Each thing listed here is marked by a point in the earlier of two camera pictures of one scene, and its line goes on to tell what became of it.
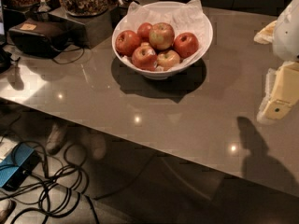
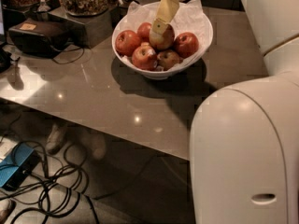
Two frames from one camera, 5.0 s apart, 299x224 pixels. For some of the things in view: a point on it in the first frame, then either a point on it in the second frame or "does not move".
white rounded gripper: [287, 36] -> [167, 7]
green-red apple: [162, 35] does not move
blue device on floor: [17, 165] does not move
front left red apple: [145, 57] does not move
